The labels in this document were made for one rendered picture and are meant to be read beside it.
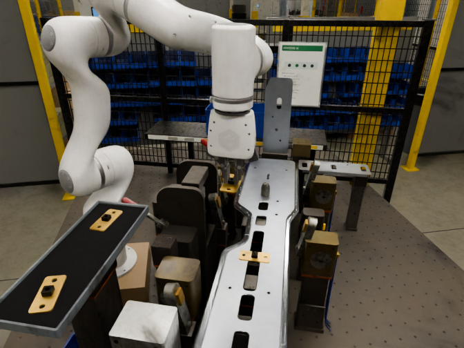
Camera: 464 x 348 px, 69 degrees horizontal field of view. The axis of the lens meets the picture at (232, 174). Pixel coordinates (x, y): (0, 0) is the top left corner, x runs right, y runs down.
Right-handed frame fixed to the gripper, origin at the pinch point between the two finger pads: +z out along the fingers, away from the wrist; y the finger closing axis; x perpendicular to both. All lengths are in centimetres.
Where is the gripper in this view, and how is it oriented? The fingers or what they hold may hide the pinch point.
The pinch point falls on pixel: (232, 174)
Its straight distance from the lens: 77.4
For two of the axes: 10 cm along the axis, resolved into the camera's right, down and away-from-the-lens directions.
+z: -0.1, 8.9, 4.7
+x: 2.3, -4.5, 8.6
